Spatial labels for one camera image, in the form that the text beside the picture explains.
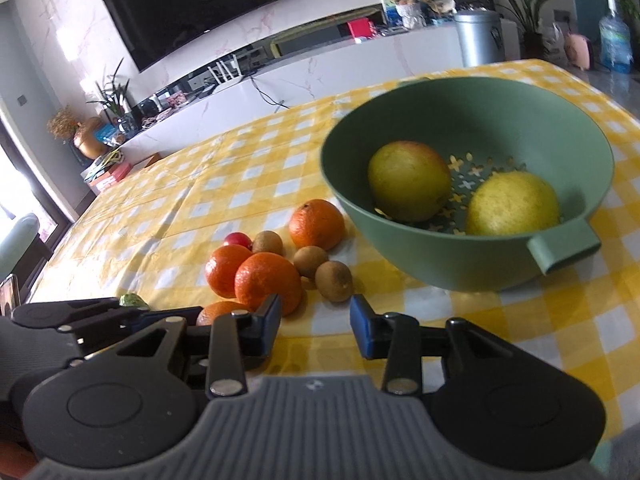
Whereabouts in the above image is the brown kiwi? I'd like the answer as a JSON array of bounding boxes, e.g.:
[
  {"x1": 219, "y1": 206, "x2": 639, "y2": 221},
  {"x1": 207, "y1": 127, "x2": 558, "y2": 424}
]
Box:
[
  {"x1": 292, "y1": 245, "x2": 329, "y2": 279},
  {"x1": 315, "y1": 260, "x2": 354, "y2": 303},
  {"x1": 251, "y1": 230, "x2": 284, "y2": 256}
]

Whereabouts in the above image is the teal chair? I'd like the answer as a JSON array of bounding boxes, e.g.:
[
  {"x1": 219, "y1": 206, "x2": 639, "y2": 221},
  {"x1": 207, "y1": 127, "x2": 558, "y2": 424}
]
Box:
[{"x1": 0, "y1": 212, "x2": 51, "y2": 286}]

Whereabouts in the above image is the white marble tv cabinet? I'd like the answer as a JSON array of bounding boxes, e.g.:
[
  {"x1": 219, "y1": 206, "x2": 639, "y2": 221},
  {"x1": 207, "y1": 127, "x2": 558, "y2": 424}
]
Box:
[{"x1": 115, "y1": 10, "x2": 501, "y2": 161}]

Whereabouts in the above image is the pink pig-shaped appliance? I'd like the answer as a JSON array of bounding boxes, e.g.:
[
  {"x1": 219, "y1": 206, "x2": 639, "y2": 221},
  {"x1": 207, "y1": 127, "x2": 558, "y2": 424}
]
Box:
[{"x1": 564, "y1": 32, "x2": 594, "y2": 70}]

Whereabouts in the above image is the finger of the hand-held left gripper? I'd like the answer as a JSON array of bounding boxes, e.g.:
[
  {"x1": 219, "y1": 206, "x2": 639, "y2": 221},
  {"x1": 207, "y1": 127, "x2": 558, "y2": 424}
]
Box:
[
  {"x1": 67, "y1": 308, "x2": 190, "y2": 363},
  {"x1": 11, "y1": 297, "x2": 147, "y2": 335}
]

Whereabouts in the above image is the painted picture board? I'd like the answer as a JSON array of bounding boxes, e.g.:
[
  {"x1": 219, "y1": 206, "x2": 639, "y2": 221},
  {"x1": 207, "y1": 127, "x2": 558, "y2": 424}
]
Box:
[{"x1": 377, "y1": 0, "x2": 401, "y2": 26}]

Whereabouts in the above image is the plant in glass vase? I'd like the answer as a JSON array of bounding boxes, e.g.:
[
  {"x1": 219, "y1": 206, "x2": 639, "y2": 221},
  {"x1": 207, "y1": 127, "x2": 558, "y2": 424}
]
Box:
[{"x1": 87, "y1": 57, "x2": 133, "y2": 133}]

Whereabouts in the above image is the tall leafy potted plant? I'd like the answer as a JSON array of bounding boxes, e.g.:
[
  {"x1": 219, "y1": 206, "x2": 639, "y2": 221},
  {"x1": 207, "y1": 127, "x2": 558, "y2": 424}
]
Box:
[{"x1": 475, "y1": 0, "x2": 557, "y2": 61}]

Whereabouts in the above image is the orange mandarin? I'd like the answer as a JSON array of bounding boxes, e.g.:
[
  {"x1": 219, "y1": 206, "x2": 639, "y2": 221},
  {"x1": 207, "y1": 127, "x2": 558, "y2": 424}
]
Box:
[
  {"x1": 205, "y1": 245, "x2": 253, "y2": 299},
  {"x1": 234, "y1": 252, "x2": 303, "y2": 317},
  {"x1": 289, "y1": 199, "x2": 346, "y2": 252},
  {"x1": 196, "y1": 301, "x2": 251, "y2": 327}
]

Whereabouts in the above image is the yellow lemon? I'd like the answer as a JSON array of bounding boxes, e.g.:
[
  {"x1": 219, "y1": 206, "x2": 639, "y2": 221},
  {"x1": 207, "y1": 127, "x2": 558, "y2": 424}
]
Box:
[{"x1": 368, "y1": 141, "x2": 452, "y2": 222}]

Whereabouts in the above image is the yellow checkered tablecloth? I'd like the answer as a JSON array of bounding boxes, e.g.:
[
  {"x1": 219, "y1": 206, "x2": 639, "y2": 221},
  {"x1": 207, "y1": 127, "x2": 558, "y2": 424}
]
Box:
[{"x1": 30, "y1": 59, "x2": 640, "y2": 461}]

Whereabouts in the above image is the blue water jug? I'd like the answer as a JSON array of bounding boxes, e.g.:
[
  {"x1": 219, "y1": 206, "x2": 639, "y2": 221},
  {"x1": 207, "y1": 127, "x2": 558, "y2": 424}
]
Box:
[{"x1": 599, "y1": 0, "x2": 633, "y2": 75}]

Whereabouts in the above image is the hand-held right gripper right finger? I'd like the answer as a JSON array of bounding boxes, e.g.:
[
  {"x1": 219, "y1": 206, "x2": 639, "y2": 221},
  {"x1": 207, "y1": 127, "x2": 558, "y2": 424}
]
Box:
[{"x1": 349, "y1": 294, "x2": 538, "y2": 396}]

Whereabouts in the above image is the stack of books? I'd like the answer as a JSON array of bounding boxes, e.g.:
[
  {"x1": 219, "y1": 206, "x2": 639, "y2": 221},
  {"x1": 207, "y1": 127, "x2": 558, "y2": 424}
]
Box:
[{"x1": 82, "y1": 152, "x2": 133, "y2": 193}]

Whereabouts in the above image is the dried flower bunch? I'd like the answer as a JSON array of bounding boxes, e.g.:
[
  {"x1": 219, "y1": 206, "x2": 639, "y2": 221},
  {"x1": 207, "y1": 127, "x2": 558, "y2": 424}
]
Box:
[{"x1": 47, "y1": 106, "x2": 81, "y2": 142}]

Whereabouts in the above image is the black wall television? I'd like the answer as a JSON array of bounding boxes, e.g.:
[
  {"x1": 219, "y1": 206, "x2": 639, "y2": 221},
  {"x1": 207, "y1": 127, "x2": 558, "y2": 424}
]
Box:
[{"x1": 102, "y1": 0, "x2": 301, "y2": 73}]

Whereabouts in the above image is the green colander bowl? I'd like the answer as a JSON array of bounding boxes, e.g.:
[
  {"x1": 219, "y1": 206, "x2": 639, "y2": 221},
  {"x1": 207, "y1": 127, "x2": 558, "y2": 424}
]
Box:
[{"x1": 319, "y1": 76, "x2": 615, "y2": 293}]

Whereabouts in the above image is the silver trash can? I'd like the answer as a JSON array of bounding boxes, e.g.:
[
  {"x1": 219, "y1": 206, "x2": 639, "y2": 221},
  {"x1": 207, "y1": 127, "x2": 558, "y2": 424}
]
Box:
[{"x1": 454, "y1": 9, "x2": 506, "y2": 68}]

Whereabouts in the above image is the white router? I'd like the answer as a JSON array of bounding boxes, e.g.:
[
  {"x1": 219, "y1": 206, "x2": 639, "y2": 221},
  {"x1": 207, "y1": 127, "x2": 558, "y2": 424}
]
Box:
[{"x1": 207, "y1": 57, "x2": 251, "y2": 86}]

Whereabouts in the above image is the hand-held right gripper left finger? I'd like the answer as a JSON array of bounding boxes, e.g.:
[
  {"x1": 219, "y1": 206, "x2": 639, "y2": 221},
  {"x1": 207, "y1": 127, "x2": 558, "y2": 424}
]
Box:
[{"x1": 100, "y1": 294, "x2": 284, "y2": 401}]

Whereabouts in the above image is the long dark soundbar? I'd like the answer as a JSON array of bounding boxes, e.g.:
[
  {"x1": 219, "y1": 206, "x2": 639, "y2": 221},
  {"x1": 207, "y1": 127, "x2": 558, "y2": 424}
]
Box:
[{"x1": 270, "y1": 22, "x2": 348, "y2": 58}]

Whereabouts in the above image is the black power cable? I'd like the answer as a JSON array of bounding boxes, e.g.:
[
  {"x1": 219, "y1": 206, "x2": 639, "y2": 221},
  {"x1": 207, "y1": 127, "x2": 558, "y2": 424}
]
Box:
[{"x1": 250, "y1": 77, "x2": 291, "y2": 110}]

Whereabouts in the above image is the golden vase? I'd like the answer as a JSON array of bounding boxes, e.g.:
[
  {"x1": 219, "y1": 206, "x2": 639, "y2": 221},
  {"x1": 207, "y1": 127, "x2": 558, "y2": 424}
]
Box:
[{"x1": 74, "y1": 116, "x2": 109, "y2": 160}]

